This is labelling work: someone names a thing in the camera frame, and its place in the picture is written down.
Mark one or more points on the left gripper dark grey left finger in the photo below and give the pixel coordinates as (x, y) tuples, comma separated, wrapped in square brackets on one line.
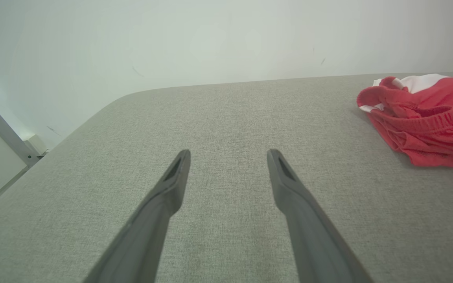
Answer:
[(151, 224)]

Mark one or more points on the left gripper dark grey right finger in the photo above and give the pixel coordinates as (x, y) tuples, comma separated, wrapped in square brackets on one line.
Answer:
[(305, 224)]

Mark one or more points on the red shorts white panels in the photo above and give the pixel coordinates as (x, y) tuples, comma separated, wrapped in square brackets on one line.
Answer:
[(427, 129)]

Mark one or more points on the small white wall box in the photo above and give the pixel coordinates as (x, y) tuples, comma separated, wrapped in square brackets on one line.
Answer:
[(35, 144)]

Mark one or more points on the grey metal frame bar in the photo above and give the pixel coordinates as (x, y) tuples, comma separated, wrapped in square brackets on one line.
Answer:
[(2, 129)]

